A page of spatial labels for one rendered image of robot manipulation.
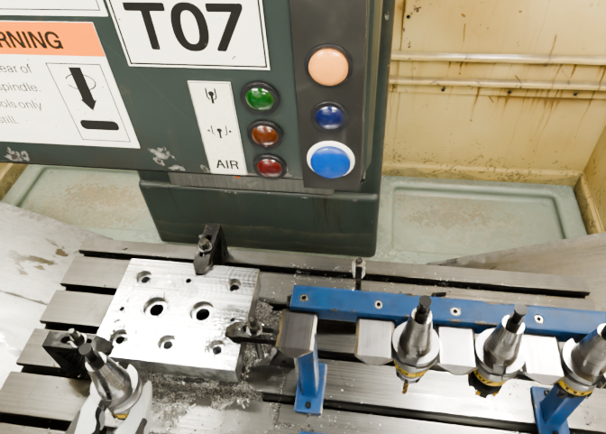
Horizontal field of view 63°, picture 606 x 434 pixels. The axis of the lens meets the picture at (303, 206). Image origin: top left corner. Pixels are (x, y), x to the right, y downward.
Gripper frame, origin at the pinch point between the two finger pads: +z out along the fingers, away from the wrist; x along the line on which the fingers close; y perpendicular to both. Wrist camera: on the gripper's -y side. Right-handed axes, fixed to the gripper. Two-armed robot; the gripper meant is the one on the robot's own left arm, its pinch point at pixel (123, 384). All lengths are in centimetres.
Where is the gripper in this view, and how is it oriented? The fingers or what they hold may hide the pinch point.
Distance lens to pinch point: 78.7
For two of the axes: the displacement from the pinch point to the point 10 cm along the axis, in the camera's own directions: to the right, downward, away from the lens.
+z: 1.4, -7.4, 6.6
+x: 9.9, 0.6, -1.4
